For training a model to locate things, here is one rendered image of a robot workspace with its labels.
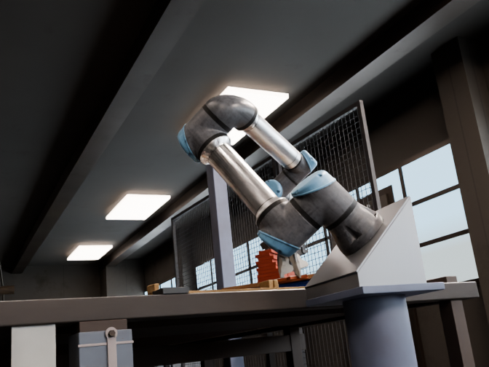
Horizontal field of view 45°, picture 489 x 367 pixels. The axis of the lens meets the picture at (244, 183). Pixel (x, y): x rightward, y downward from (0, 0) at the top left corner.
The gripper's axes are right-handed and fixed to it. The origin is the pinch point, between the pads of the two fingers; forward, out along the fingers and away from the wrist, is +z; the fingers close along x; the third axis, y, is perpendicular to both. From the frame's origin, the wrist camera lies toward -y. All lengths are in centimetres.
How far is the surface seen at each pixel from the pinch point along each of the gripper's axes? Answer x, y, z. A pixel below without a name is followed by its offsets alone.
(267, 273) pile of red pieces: 64, 30, -12
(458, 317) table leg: -22, 55, 19
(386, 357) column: -56, -10, 29
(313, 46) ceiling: 155, 149, -204
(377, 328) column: -55, -11, 22
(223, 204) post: 173, 65, -78
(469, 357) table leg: -22, 57, 33
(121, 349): -29, -71, 20
